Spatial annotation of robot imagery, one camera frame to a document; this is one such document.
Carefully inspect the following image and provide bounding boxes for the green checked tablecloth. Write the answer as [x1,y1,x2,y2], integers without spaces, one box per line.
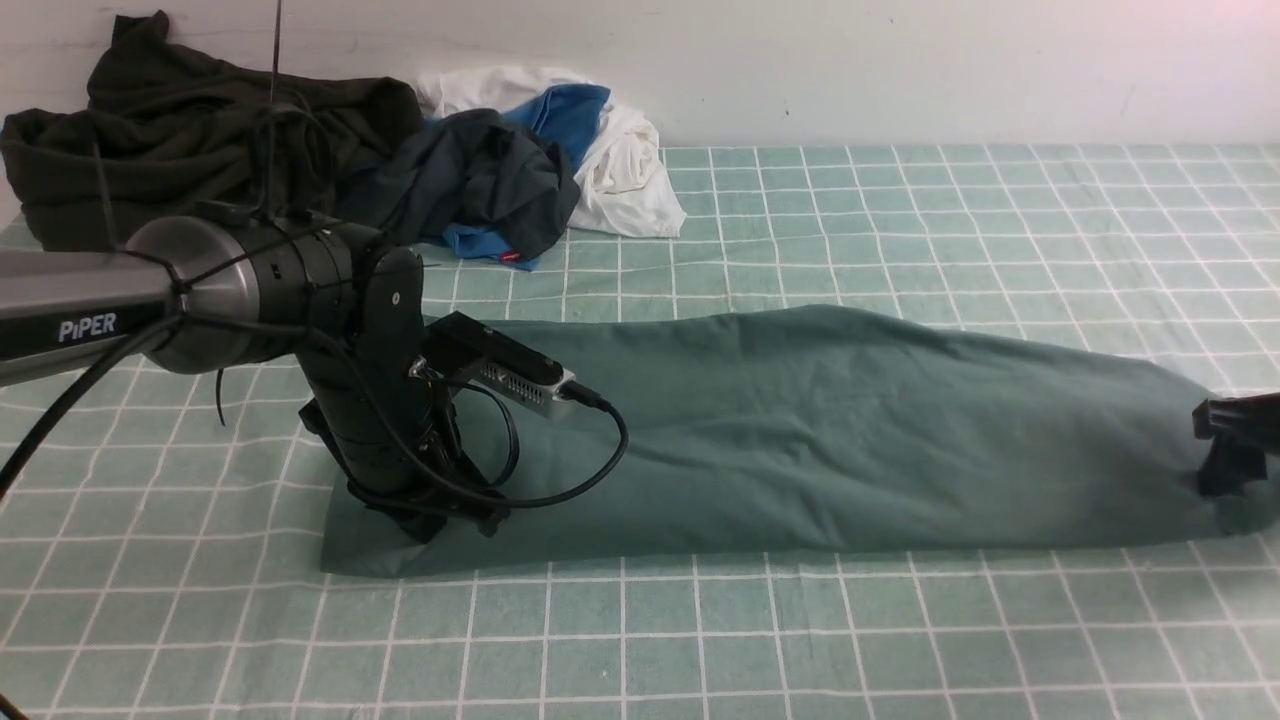
[1,145,1279,719]

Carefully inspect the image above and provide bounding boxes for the dark olive crumpled garment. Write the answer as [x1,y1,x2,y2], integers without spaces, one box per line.
[3,12,422,252]

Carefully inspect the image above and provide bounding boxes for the white crumpled garment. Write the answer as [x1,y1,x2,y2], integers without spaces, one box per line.
[416,65,686,238]

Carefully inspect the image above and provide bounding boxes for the blue crumpled garment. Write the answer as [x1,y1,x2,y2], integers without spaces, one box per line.
[442,82,611,272]

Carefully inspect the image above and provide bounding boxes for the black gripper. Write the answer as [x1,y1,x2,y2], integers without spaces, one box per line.
[298,350,511,544]

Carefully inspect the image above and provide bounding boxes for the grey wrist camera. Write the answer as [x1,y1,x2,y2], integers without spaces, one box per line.
[420,313,613,420]

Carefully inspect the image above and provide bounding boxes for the green long-sleeve top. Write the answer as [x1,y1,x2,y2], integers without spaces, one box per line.
[320,305,1277,579]

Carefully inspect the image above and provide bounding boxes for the black camera cable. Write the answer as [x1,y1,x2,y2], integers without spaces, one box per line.
[0,300,631,511]

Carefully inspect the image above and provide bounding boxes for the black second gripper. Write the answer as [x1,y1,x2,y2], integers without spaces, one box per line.
[1192,392,1279,498]

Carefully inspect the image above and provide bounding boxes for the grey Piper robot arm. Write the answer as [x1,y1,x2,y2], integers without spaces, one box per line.
[3,202,1277,555]

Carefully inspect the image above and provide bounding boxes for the dark grey crumpled garment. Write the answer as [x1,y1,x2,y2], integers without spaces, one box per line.
[334,109,581,260]

